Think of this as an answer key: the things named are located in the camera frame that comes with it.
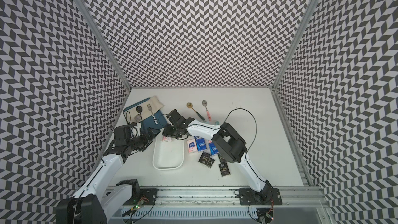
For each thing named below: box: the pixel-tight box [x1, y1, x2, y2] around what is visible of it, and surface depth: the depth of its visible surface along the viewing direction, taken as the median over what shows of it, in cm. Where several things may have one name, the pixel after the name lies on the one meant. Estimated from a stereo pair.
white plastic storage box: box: [152, 135, 185, 171], surface depth 86 cm
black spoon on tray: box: [136, 105, 144, 122], surface depth 107 cm
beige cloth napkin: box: [132, 95, 165, 120], surface depth 108 cm
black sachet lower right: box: [218, 162, 231, 177], surface depth 82 cm
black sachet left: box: [198, 151, 211, 166], surface depth 83 cm
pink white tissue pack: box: [161, 135, 173, 143], surface depth 88 cm
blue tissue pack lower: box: [208, 142, 220, 156], surface depth 87 cm
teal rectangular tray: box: [122, 97, 168, 130], surface depth 102 cm
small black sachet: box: [206, 157, 216, 169], surface depth 83 cm
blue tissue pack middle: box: [195, 137, 207, 153], surface depth 89 cm
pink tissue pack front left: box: [186, 138, 198, 154], surface depth 88 cm
